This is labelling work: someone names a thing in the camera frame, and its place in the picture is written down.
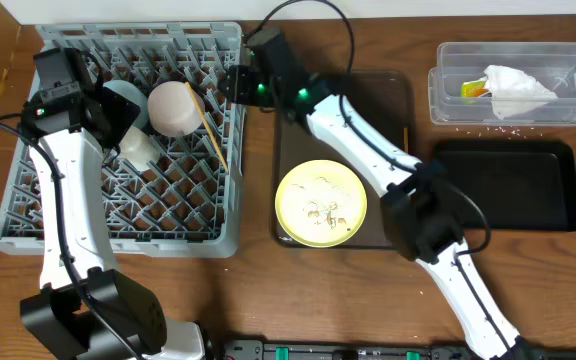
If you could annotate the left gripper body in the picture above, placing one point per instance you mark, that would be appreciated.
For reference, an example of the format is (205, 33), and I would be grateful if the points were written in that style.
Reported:
(119, 111)

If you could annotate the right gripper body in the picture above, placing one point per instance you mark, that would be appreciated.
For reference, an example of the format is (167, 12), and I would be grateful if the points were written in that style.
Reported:
(235, 83)

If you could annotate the light blue bowl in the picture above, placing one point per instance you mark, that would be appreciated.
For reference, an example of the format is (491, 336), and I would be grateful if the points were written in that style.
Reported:
(133, 94)

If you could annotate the white cup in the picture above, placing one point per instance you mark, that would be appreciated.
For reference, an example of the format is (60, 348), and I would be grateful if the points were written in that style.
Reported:
(138, 149)

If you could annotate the pink bowl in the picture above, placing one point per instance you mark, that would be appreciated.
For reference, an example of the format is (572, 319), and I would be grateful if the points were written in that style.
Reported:
(174, 109)

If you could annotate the yellow plate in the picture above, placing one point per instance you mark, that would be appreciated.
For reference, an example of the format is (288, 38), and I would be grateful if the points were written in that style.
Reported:
(320, 203)

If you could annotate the white tissue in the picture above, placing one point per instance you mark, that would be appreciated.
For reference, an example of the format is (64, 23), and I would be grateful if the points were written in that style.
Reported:
(514, 92)

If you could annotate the green orange snack wrapper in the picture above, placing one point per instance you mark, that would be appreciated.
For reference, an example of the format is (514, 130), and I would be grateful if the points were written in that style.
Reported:
(475, 88)

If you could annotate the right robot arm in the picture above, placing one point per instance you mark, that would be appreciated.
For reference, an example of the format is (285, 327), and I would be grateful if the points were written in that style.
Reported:
(416, 219)

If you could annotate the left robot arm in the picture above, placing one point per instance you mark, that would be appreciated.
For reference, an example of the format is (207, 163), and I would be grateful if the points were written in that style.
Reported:
(86, 308)

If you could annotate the grey dishwasher rack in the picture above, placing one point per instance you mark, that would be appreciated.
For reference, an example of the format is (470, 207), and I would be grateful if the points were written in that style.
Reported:
(185, 205)

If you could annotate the brown serving tray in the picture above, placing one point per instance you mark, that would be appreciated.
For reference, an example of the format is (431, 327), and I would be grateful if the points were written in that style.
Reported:
(386, 101)

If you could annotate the black tray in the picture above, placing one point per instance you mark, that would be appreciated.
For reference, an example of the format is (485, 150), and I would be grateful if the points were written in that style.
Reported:
(518, 185)

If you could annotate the clear plastic container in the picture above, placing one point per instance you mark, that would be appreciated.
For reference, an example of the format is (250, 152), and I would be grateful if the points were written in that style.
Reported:
(552, 63)

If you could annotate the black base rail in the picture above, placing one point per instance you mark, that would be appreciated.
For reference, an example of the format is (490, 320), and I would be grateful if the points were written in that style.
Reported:
(261, 350)

